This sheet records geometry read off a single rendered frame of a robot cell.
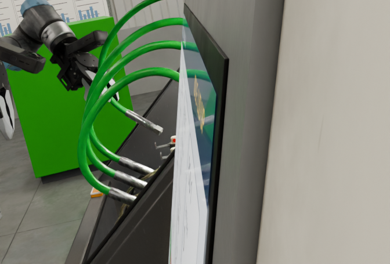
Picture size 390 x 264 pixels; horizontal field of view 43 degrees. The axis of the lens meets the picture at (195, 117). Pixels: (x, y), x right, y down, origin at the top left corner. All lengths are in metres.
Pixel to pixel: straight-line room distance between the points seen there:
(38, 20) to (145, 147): 0.44
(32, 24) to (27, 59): 0.40
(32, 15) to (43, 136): 3.16
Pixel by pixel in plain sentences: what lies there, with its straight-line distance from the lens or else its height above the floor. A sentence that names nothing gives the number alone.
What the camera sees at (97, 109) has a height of 1.27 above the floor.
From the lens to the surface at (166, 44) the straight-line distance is 0.86.
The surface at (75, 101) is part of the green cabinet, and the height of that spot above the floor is 0.67.
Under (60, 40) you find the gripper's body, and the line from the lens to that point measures 1.26.
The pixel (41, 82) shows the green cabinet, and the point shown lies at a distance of 4.35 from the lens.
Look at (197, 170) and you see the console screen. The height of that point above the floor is 1.38.
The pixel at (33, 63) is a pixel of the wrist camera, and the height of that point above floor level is 1.35.
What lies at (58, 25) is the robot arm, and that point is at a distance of 1.29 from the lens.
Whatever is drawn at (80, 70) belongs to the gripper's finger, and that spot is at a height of 1.29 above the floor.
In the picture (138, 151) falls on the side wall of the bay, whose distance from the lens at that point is 1.41.
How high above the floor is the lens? 1.43
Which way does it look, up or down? 15 degrees down
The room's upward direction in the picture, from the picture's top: 10 degrees counter-clockwise
